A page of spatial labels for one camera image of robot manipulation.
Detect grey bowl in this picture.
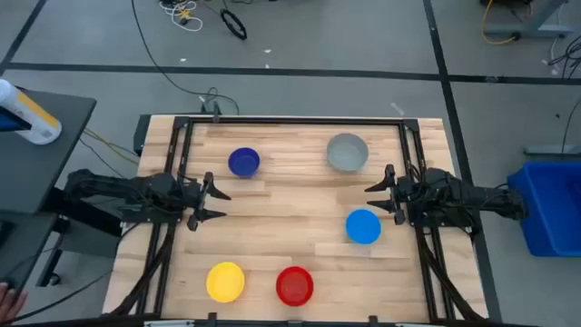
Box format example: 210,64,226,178
326,132,369,173

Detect black cable tangle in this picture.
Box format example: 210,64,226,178
547,35,581,81

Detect coiled black cable ring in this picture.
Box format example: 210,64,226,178
220,8,249,41

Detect black aluminium table frame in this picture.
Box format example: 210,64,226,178
108,115,489,327

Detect grey metal stand base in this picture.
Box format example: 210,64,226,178
483,0,581,40

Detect long black floor cable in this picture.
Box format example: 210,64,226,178
130,0,241,117

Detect yellow floor cable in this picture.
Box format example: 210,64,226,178
480,0,518,45

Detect light blue bowl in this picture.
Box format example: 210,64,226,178
345,208,382,246

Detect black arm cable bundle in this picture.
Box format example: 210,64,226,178
415,226,483,322
108,222,176,317

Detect blue plastic bin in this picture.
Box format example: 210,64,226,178
507,161,581,258

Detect black box at table corner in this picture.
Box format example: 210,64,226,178
133,114,153,156

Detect thin black cable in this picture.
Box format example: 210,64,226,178
561,97,581,154

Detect person's hand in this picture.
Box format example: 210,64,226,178
0,281,28,324

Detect white canister with yellow label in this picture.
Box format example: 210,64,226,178
0,78,63,146

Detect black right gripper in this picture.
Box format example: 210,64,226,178
363,163,417,226

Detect yellow-green thin cable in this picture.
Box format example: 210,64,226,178
81,128,140,166

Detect white cable bundle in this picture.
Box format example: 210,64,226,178
159,0,204,33

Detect dark grey side table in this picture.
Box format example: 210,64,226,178
0,85,123,292

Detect black cable under side table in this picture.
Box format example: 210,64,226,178
0,270,114,324

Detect yellow bowl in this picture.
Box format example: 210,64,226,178
205,261,246,304

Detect dark blue bowl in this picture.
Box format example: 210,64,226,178
227,146,261,179

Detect red bowl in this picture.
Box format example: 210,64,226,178
275,265,315,308

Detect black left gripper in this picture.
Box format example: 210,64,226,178
180,171,232,232

